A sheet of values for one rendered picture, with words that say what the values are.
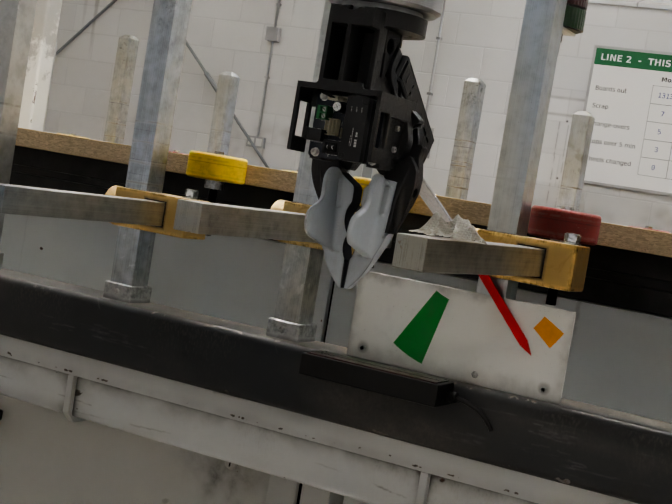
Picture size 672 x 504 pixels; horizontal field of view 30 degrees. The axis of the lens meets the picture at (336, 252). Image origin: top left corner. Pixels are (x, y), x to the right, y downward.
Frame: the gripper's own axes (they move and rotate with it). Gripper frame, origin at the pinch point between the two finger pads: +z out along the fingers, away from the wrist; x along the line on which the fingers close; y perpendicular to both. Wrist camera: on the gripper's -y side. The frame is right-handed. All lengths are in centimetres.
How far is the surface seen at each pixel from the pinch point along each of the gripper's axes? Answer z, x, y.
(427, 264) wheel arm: -1.2, 1.9, -10.9
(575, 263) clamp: -2.6, 6.0, -41.8
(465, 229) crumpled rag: -4.6, 2.6, -16.6
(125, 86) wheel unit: -21, -141, -155
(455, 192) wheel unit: -9, -52, -153
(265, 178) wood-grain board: -6, -43, -59
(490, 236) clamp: -3.8, -3.9, -41.8
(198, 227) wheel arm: -0.3, -23.1, -13.2
